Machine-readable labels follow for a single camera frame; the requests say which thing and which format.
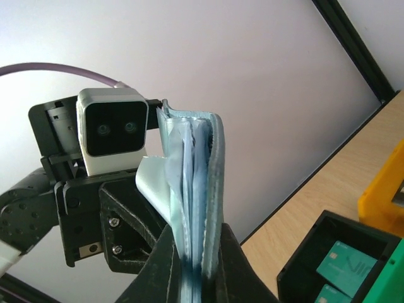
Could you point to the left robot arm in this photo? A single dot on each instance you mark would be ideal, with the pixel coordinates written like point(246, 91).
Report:
point(28, 212)

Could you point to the yellow bin back left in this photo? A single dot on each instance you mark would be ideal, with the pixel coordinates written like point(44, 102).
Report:
point(376, 207)

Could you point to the blue card holder wallet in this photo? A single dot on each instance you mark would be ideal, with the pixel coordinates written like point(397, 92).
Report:
point(186, 186)

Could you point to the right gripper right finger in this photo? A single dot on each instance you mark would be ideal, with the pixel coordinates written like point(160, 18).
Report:
point(236, 280)

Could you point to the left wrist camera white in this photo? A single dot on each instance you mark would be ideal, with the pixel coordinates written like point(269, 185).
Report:
point(112, 124)

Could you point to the right black frame post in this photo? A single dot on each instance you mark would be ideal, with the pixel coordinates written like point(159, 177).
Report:
point(349, 38)

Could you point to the teal vip card stack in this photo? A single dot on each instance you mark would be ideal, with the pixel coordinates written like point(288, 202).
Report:
point(329, 294)
point(346, 268)

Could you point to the black frame post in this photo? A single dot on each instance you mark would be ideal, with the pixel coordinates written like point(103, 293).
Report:
point(14, 290)
point(349, 38)

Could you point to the left black frame post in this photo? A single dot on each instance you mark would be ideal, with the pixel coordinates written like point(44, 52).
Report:
point(14, 290)

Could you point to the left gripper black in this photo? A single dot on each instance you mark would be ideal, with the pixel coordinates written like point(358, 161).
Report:
point(104, 214)

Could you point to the black bin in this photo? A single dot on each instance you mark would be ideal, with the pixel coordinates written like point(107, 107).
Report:
point(298, 280)

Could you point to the green bin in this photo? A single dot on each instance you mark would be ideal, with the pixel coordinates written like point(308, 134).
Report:
point(384, 283)

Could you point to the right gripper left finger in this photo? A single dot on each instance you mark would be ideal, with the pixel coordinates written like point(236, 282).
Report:
point(159, 279)

